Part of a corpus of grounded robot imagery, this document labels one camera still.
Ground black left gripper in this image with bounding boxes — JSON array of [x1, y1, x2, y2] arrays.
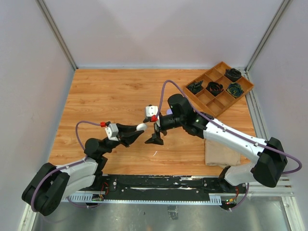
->
[[100, 123, 144, 155]]

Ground white round charging case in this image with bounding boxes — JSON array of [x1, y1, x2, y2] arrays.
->
[[136, 123, 147, 131]]

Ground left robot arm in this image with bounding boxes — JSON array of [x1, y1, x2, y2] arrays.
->
[[21, 122, 147, 216]]

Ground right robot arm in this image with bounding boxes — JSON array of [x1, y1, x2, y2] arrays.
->
[[144, 94, 287, 193]]

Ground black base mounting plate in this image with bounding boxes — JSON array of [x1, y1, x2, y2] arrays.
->
[[80, 174, 246, 203]]

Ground dark green rolled tie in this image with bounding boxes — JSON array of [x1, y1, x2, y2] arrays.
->
[[187, 80, 203, 95]]

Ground beige folded cloth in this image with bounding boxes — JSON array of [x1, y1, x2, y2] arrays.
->
[[205, 140, 241, 168]]

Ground wooden compartment tray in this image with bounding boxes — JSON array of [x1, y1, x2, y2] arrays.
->
[[183, 62, 254, 117]]

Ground black orange rolled tie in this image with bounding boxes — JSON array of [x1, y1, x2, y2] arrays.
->
[[206, 81, 224, 96]]

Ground blue yellow rolled tie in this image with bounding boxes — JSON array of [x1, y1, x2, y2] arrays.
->
[[227, 83, 244, 98]]

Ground black dotted rolled tie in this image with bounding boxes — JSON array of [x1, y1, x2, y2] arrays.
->
[[224, 68, 242, 82]]

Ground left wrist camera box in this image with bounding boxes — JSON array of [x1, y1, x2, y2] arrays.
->
[[105, 123, 119, 141]]

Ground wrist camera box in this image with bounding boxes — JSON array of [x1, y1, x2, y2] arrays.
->
[[143, 105, 158, 123], [105, 123, 119, 141]]

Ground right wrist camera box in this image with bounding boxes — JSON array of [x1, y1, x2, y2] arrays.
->
[[143, 105, 158, 123]]

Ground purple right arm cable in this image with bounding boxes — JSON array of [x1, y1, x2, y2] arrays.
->
[[156, 80, 303, 212]]

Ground aluminium frame rail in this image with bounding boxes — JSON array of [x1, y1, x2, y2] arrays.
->
[[35, 0, 78, 71]]

